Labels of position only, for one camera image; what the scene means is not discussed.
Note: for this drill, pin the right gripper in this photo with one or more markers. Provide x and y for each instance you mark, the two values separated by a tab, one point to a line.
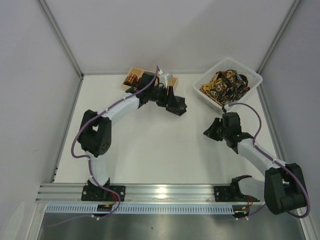
216	130

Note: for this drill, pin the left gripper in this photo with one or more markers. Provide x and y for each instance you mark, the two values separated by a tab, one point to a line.
170	100

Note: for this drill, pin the brown blue-flowered tie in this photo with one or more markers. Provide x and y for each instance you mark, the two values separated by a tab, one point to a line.
176	105

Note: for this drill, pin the white plastic basket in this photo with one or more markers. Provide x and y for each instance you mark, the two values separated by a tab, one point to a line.
254	80

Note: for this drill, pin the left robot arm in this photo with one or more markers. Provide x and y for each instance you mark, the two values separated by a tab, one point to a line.
94	137

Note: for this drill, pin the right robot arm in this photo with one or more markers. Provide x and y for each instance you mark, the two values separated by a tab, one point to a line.
284	188

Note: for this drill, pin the yellow patterned tie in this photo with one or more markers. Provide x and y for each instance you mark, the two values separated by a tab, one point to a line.
220	88

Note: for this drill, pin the rolled brown patterned tie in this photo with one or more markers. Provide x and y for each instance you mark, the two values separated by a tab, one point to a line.
131	80

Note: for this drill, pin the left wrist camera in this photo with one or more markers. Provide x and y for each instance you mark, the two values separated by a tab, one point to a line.
165	78

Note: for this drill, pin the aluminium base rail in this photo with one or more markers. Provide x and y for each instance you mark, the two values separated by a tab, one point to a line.
134	194

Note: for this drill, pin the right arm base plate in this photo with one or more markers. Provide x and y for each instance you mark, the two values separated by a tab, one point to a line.
229	193

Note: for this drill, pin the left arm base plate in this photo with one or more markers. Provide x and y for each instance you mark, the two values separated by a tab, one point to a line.
92	193

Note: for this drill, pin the right aluminium frame post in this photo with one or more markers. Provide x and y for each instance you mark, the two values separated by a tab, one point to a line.
281	30

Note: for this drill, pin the aluminium frame post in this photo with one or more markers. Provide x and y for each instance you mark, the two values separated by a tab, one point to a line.
52	22
281	30

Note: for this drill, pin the white slotted cable duct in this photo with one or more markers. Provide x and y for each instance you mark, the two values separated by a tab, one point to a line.
172	209

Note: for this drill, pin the left aluminium frame post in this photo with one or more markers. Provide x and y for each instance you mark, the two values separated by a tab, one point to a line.
52	22

